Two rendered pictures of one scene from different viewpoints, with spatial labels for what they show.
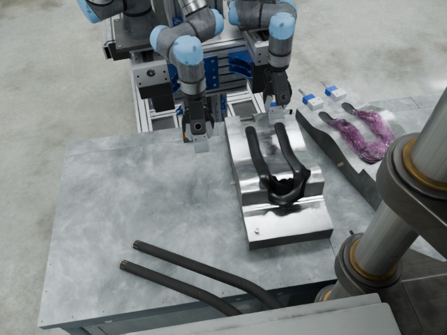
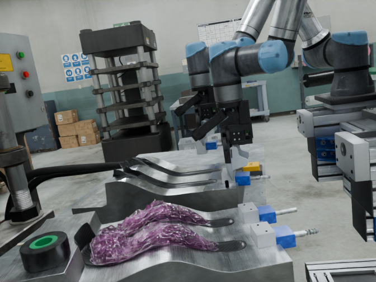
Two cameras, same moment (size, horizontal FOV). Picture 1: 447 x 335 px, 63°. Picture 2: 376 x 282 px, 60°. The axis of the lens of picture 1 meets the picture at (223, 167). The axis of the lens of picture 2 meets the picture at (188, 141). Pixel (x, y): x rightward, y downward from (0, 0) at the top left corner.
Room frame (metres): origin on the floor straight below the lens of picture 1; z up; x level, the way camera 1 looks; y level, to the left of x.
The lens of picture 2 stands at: (1.17, -1.07, 1.19)
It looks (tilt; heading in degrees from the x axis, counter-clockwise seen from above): 11 degrees down; 109
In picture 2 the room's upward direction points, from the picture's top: 9 degrees counter-clockwise
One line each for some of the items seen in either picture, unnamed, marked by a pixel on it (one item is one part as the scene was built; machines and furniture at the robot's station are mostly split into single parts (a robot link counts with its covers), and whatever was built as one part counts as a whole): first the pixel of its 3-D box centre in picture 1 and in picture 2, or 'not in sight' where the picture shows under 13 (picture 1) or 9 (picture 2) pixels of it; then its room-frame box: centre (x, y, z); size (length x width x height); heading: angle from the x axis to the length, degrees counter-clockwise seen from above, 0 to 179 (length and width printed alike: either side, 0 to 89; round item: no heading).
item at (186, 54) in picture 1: (188, 58); (197, 58); (0.86, 0.08, 1.25); 0.09 x 0.08 x 0.11; 37
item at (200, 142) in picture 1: (199, 133); (214, 144); (0.87, 0.08, 0.93); 0.13 x 0.05 x 0.05; 5
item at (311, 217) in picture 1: (273, 168); (161, 185); (0.75, -0.17, 0.87); 0.50 x 0.26 x 0.14; 5
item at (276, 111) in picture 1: (273, 106); (246, 178); (1.03, -0.20, 0.89); 0.13 x 0.05 x 0.05; 5
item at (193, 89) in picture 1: (191, 82); (200, 80); (0.85, 0.08, 1.17); 0.08 x 0.08 x 0.05
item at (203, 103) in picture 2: (195, 101); (205, 102); (0.86, 0.07, 1.09); 0.09 x 0.08 x 0.12; 5
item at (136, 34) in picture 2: not in sight; (133, 94); (-1.44, 3.97, 1.03); 1.54 x 0.94 x 2.06; 104
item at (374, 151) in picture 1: (365, 130); (150, 228); (0.87, -0.51, 0.90); 0.26 x 0.18 x 0.08; 22
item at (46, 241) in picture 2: not in sight; (46, 250); (0.73, -0.65, 0.93); 0.08 x 0.08 x 0.04
